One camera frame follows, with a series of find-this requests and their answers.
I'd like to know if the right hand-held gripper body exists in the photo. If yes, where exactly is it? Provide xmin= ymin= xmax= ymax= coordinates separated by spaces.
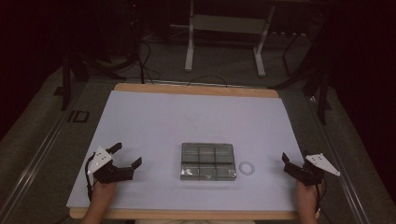
xmin=283 ymin=153 xmax=341 ymax=187

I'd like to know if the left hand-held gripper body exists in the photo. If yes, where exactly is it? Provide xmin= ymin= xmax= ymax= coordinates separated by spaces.
xmin=88 ymin=146 xmax=134 ymax=185

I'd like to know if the clear tape ring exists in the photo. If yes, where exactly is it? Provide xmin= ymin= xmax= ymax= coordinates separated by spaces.
xmin=238 ymin=161 xmax=256 ymax=176

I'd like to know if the clear plastic compartment box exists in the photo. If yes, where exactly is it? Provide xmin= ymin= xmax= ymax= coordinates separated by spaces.
xmin=179 ymin=142 xmax=237 ymax=182

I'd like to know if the person's left hand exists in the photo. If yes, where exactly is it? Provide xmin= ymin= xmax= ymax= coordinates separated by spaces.
xmin=92 ymin=181 xmax=119 ymax=200

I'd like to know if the person's right hand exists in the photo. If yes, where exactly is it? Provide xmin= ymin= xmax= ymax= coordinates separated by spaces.
xmin=296 ymin=181 xmax=323 ymax=203

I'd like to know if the white table sheet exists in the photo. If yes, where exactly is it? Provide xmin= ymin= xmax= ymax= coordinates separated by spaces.
xmin=65 ymin=90 xmax=321 ymax=213

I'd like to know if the black metal stand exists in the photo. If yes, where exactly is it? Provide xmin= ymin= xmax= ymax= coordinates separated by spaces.
xmin=53 ymin=46 xmax=127 ymax=112
xmin=269 ymin=12 xmax=333 ymax=126

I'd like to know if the black tripod pole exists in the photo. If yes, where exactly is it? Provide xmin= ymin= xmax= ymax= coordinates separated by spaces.
xmin=125 ymin=0 xmax=148 ymax=85

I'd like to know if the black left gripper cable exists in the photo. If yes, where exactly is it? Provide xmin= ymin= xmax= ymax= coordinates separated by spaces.
xmin=84 ymin=153 xmax=96 ymax=203

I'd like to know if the black floor bracket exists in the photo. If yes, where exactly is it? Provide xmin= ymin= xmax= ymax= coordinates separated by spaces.
xmin=67 ymin=109 xmax=91 ymax=123

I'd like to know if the black floor cable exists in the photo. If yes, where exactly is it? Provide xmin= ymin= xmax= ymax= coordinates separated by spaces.
xmin=187 ymin=75 xmax=229 ymax=88

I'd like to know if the white metal table frame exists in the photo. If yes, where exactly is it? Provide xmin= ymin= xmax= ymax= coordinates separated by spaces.
xmin=184 ymin=0 xmax=276 ymax=78

